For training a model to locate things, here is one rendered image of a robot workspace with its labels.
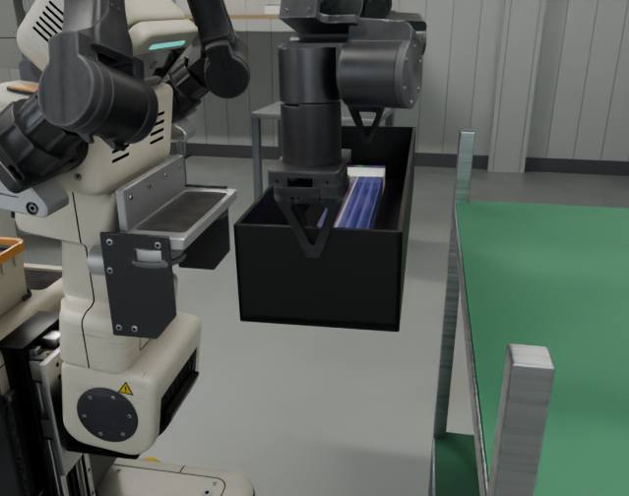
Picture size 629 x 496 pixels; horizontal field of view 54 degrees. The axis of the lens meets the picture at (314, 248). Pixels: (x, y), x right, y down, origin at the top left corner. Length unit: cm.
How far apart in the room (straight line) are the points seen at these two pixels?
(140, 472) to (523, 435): 125
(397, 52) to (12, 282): 91
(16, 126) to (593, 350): 71
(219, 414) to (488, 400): 165
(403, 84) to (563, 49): 506
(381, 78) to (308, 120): 8
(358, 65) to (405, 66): 4
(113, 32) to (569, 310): 67
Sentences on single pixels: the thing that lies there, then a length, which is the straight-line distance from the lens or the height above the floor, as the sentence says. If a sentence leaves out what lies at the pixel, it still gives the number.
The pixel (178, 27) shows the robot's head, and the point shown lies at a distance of 93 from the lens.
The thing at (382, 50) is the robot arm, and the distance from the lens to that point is 53.
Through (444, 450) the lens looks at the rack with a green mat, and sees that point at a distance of 156.
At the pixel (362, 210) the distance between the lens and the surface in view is 88.
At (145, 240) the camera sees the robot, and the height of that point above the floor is 104.
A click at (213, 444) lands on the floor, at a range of 213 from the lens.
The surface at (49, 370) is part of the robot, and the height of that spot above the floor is 77.
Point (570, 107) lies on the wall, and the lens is 564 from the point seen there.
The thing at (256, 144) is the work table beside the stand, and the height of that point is 63.
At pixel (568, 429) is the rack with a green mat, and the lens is 67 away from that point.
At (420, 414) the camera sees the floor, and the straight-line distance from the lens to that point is 226.
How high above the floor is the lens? 133
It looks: 22 degrees down
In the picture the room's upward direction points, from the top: straight up
